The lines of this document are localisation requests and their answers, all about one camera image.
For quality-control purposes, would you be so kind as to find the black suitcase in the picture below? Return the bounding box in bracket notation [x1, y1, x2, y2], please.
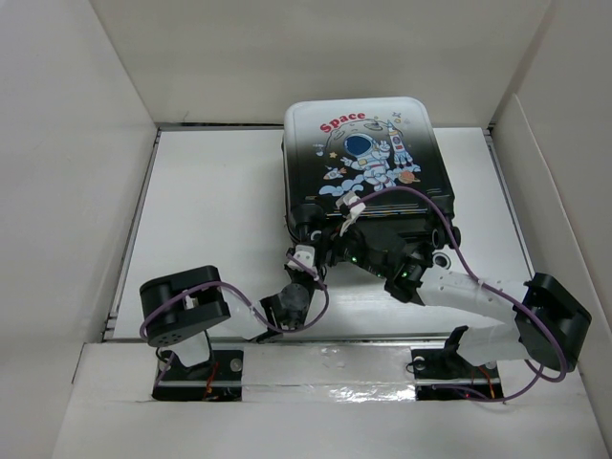
[282, 97, 461, 268]

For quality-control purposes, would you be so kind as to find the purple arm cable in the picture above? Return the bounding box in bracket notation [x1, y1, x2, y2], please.
[139, 260, 331, 398]
[358, 186, 568, 402]

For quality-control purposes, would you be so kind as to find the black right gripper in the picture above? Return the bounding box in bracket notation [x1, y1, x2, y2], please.
[306, 217, 389, 281]

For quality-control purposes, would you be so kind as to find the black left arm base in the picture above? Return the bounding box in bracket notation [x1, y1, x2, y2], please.
[151, 348, 244, 403]

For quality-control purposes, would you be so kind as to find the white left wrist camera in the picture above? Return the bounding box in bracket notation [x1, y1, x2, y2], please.
[286, 244, 318, 278]

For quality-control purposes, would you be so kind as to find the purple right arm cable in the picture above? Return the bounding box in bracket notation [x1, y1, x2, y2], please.
[358, 186, 568, 402]

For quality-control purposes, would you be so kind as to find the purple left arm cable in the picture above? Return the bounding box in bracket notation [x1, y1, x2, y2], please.
[139, 260, 331, 398]

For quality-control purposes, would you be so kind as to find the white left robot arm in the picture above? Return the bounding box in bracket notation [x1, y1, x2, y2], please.
[140, 265, 330, 380]

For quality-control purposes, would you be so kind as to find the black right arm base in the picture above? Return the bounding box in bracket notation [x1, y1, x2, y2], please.
[405, 326, 504, 402]

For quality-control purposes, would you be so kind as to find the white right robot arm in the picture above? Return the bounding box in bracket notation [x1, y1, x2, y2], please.
[331, 224, 592, 376]

